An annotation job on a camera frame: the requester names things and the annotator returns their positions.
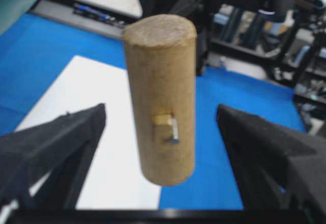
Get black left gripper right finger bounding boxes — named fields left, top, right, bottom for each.
left=216, top=104, right=325, bottom=211

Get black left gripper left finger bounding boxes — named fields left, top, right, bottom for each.
left=1, top=103, right=106, bottom=209

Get wooden mallet hammer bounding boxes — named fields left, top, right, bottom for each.
left=123, top=14, right=197, bottom=186

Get large white foam board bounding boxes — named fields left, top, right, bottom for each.
left=17, top=55, right=161, bottom=210

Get blue table cloth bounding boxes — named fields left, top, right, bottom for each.
left=0, top=12, right=308, bottom=211

